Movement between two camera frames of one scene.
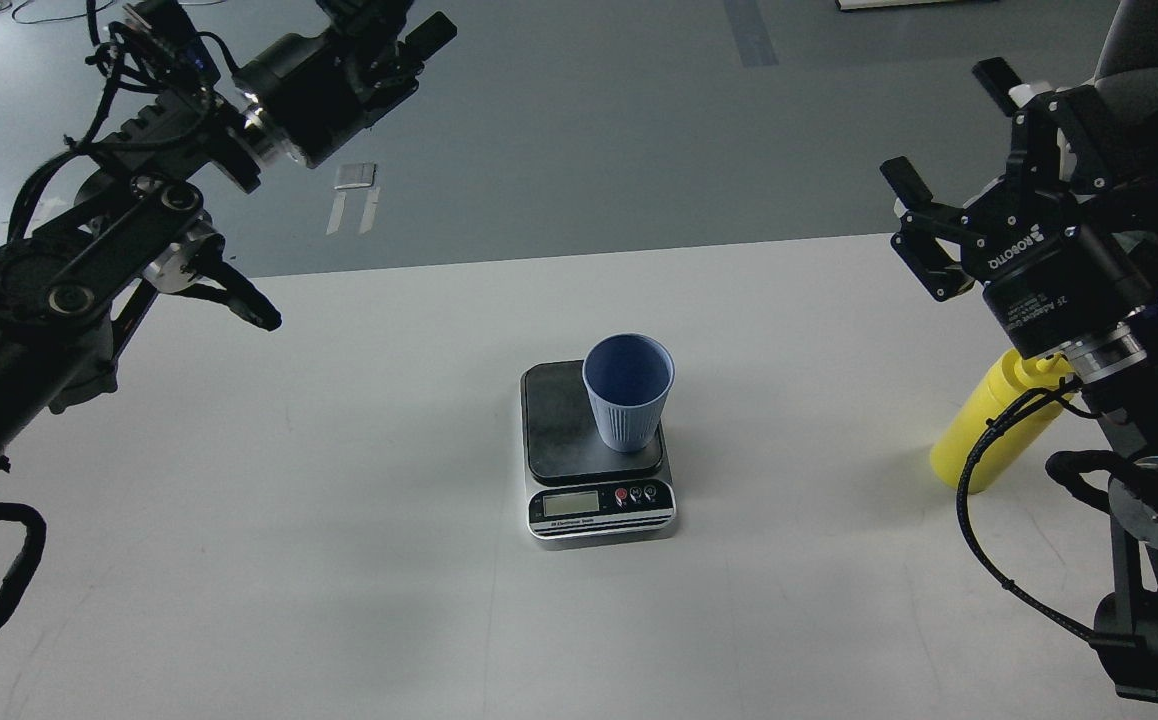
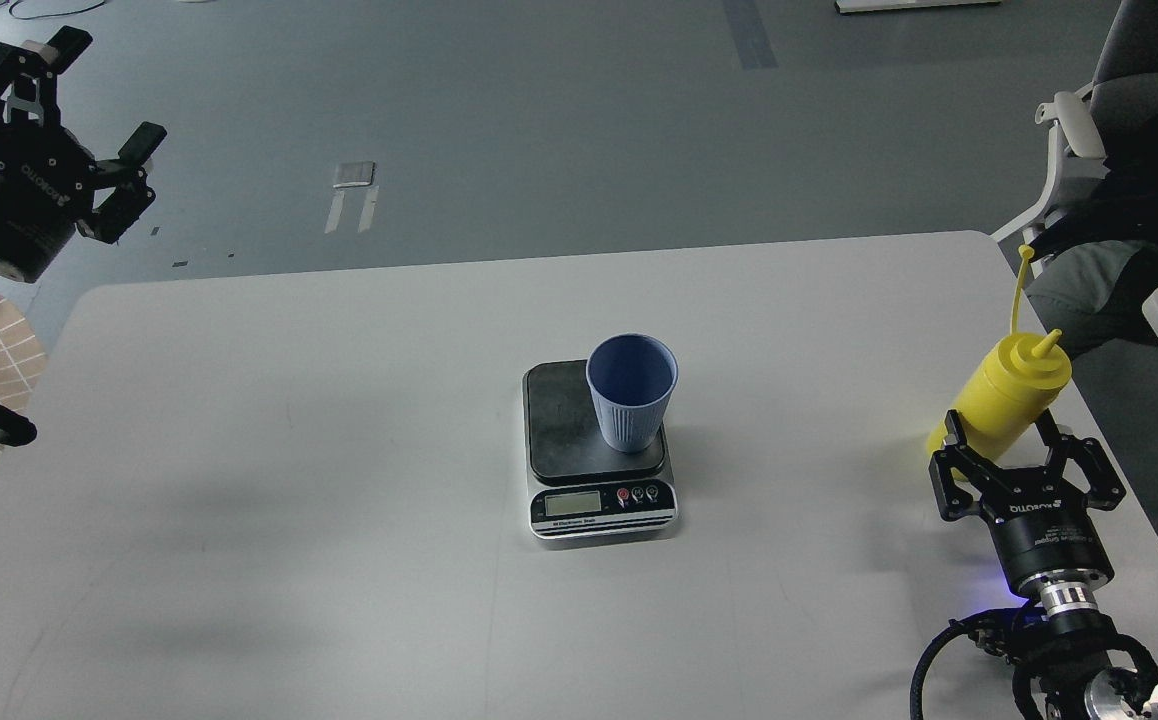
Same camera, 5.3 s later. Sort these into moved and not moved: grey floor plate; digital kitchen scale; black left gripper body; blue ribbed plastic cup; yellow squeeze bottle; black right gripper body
Moved: black left gripper body; black right gripper body
Not moved: grey floor plate; digital kitchen scale; yellow squeeze bottle; blue ribbed plastic cup
